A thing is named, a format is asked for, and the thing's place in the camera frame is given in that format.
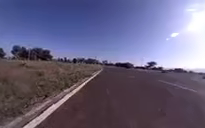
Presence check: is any dark asphalt road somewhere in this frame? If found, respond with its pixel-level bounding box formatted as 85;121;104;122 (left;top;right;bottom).
35;65;205;128

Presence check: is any lone flat-topped tree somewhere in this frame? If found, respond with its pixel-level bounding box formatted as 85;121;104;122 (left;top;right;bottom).
146;60;158;70

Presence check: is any white painted edge line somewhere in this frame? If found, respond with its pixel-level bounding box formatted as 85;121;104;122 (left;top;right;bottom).
22;68;104;128

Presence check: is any row of trees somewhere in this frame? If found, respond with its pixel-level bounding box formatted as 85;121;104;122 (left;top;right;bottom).
0;45;135;69

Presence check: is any pale concrete kerb strip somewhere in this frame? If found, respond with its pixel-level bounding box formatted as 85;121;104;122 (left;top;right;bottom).
3;70;102;128

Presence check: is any white dashed lane line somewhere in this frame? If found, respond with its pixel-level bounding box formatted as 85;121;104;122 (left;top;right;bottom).
158;79;198;94

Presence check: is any dry grass field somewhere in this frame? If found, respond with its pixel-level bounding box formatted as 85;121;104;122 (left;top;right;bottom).
0;58;103;126

